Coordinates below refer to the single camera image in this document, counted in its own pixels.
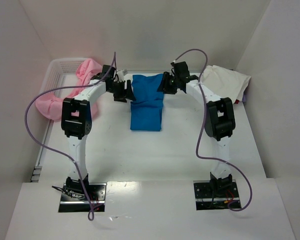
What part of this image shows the blue t shirt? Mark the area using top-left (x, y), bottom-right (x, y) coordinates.
top-left (130, 73), bottom-right (164, 132)

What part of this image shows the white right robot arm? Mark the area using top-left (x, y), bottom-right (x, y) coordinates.
top-left (157, 61), bottom-right (236, 197)

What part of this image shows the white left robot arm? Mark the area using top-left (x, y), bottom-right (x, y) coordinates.
top-left (61, 65), bottom-right (136, 196)

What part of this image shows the white folded t shirt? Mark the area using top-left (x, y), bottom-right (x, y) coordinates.
top-left (200, 65), bottom-right (251, 103)

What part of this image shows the white plastic basket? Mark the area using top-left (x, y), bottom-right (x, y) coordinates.
top-left (39, 57), bottom-right (87, 93)

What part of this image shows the pink t shirt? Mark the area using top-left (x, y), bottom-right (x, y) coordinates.
top-left (35, 58), bottom-right (102, 122)

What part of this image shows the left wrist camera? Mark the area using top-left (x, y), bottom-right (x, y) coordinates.
top-left (116, 69), bottom-right (128, 82)

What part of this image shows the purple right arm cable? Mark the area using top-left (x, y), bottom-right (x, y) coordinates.
top-left (171, 49), bottom-right (254, 213)

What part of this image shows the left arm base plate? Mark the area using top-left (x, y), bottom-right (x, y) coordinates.
top-left (58, 183), bottom-right (107, 213)

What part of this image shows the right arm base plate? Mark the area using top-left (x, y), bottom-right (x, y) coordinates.
top-left (193, 180), bottom-right (242, 211)

